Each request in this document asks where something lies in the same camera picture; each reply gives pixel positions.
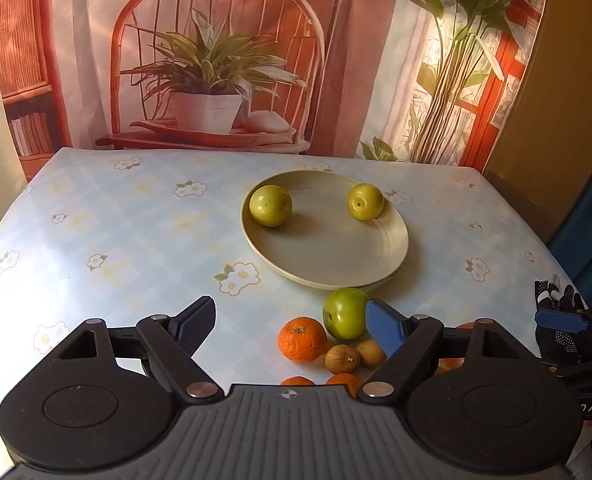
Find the brown kiwi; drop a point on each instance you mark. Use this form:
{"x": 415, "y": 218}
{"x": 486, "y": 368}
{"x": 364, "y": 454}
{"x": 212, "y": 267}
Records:
{"x": 371, "y": 350}
{"x": 342, "y": 359}

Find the yellow-green round fruit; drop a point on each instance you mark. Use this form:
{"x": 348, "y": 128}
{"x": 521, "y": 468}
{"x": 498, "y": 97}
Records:
{"x": 366, "y": 201}
{"x": 271, "y": 205}

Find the beige round plate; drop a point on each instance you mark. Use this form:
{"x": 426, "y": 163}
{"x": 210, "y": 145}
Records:
{"x": 326, "y": 245}

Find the brown wooden board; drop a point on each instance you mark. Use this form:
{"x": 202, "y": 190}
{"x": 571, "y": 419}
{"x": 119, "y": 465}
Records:
{"x": 566, "y": 110}

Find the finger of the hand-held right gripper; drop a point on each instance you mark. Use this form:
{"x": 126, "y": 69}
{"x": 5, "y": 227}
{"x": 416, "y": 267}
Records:
{"x": 561, "y": 319}
{"x": 591, "y": 366}

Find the printed wall tapestry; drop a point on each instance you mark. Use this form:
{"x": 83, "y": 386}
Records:
{"x": 376, "y": 60}

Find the person's right hand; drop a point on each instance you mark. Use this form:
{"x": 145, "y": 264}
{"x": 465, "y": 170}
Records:
{"x": 561, "y": 342}

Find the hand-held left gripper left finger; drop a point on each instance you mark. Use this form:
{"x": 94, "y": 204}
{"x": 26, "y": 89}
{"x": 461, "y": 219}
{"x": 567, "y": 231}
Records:
{"x": 198, "y": 325}

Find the green apple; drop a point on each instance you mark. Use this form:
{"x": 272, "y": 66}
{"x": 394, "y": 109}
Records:
{"x": 343, "y": 312}

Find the floral checked tablecloth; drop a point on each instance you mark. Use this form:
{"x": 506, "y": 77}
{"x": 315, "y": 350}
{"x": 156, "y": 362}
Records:
{"x": 125, "y": 240}

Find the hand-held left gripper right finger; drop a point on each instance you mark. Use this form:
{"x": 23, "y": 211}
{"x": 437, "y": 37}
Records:
{"x": 383, "y": 327}

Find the orange mandarin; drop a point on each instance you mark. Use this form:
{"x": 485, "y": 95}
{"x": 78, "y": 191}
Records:
{"x": 297, "y": 381}
{"x": 303, "y": 339}
{"x": 346, "y": 382}

